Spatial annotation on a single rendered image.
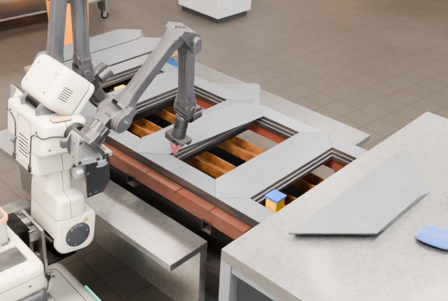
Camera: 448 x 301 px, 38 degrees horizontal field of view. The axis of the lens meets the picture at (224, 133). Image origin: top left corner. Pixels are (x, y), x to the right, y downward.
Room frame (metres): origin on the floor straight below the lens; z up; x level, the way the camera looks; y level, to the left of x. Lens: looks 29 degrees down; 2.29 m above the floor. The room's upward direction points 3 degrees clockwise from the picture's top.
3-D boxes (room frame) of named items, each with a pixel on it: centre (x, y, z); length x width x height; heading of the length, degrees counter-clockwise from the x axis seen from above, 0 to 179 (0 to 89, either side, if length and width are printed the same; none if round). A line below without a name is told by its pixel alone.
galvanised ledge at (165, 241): (2.34, 0.60, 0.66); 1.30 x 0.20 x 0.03; 49
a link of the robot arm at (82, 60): (2.35, 0.57, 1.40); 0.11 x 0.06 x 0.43; 43
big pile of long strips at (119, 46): (3.46, 0.72, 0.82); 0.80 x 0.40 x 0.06; 139
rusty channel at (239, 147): (2.74, -0.01, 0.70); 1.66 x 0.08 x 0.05; 49
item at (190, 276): (2.40, 0.55, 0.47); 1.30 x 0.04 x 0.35; 49
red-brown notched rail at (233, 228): (2.30, 0.37, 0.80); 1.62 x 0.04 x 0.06; 49
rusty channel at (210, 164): (2.59, 0.12, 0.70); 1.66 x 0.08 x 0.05; 49
